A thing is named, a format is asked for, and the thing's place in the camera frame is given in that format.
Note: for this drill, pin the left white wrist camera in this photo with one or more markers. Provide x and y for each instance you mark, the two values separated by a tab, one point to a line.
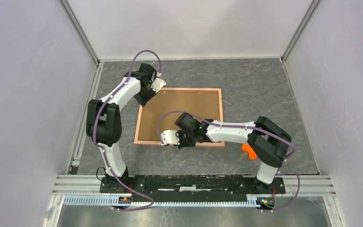
158	83

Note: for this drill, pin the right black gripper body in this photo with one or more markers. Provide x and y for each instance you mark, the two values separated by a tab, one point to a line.
186	140

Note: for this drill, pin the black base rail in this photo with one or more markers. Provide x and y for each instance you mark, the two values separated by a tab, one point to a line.
191	188

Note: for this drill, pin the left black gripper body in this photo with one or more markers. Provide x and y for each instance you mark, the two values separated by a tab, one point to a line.
147	92

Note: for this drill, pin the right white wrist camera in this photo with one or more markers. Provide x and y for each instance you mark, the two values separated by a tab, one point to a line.
169	137

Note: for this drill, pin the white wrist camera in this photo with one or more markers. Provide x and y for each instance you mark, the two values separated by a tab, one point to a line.
169	137
158	83

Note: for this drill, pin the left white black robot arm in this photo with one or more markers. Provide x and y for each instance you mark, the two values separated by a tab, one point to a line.
103	122

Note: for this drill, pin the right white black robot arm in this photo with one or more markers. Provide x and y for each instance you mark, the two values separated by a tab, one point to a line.
266	139

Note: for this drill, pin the pink wooden photo frame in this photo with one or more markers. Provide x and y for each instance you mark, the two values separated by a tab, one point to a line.
167	106

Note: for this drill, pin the orange curved pipe piece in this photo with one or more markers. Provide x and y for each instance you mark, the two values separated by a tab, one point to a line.
249	150

